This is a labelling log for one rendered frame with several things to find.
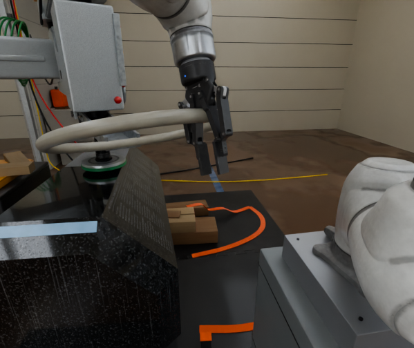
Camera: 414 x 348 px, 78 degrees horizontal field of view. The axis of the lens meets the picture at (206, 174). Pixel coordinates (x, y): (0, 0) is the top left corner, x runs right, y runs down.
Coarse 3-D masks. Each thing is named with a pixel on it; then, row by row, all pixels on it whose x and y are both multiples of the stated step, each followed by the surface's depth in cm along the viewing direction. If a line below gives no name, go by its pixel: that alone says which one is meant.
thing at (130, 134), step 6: (72, 114) 135; (78, 114) 137; (84, 114) 123; (108, 114) 126; (84, 120) 121; (90, 120) 110; (120, 132) 110; (126, 132) 102; (132, 132) 95; (96, 138) 100; (102, 138) 88; (108, 138) 100; (114, 138) 101; (120, 138) 101; (126, 138) 101; (108, 150) 88
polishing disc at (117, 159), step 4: (92, 156) 137; (112, 156) 137; (116, 156) 137; (120, 156) 137; (124, 156) 137; (84, 160) 130; (88, 160) 130; (92, 160) 130; (112, 160) 130; (116, 160) 130; (120, 160) 130; (124, 160) 132; (84, 164) 124; (88, 164) 124; (92, 164) 124; (96, 164) 124; (100, 164) 124; (104, 164) 124; (108, 164) 124; (112, 164) 125; (116, 164) 126
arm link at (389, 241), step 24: (384, 192) 41; (408, 192) 37; (360, 216) 49; (384, 216) 38; (408, 216) 35; (360, 240) 44; (384, 240) 37; (408, 240) 34; (360, 264) 41; (384, 264) 36; (408, 264) 34; (384, 288) 35; (408, 288) 33; (384, 312) 35; (408, 312) 32; (408, 336) 33
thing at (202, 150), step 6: (198, 144) 57; (204, 144) 58; (198, 150) 57; (204, 150) 58; (198, 156) 57; (204, 156) 58; (198, 162) 57; (204, 162) 58; (204, 168) 57; (210, 168) 59; (204, 174) 57
